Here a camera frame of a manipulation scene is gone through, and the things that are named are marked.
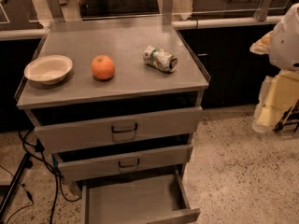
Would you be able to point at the white paper bowl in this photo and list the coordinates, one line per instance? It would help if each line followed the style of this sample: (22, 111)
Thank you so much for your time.
(48, 70)

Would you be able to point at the yellow wheeled cart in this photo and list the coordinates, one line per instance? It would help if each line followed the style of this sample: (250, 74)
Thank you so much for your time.
(290, 117)

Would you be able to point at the white horizontal rail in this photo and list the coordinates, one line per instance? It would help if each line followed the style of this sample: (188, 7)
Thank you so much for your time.
(179, 25)

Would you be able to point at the grey drawer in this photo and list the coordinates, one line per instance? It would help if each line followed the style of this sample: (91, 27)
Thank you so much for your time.
(154, 196)
(109, 131)
(125, 163)

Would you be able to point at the black tripod leg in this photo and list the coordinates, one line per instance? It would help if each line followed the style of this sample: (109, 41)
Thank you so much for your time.
(7, 191)

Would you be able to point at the orange fruit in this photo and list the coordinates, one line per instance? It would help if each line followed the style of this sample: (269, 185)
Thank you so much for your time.
(103, 67)

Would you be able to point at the grey metal drawer cabinet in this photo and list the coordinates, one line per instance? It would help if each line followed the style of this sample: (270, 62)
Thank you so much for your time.
(135, 88)

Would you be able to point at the crushed green white can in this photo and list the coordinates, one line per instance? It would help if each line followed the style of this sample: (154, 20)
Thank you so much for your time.
(160, 59)

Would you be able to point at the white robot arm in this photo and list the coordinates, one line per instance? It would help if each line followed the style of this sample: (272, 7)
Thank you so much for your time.
(280, 93)

